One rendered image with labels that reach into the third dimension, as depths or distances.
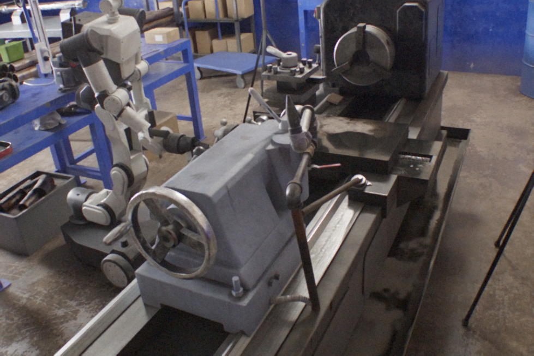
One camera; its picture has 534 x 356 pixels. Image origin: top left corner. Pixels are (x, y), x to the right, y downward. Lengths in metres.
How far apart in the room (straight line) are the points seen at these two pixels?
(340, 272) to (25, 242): 2.26
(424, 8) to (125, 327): 1.74
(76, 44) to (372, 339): 1.59
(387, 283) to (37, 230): 2.13
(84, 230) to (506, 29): 4.47
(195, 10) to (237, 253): 5.38
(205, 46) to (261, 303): 5.42
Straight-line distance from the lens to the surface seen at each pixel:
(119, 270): 2.66
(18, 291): 3.00
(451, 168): 2.78
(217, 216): 1.07
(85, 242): 2.88
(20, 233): 3.17
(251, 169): 1.17
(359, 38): 2.15
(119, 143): 2.50
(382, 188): 1.60
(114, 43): 2.25
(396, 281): 1.97
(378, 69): 2.17
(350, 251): 1.40
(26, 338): 2.68
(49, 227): 3.32
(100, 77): 2.17
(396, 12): 2.34
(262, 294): 1.16
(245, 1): 6.08
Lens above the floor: 1.68
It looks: 25 degrees down
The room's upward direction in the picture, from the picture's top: 6 degrees counter-clockwise
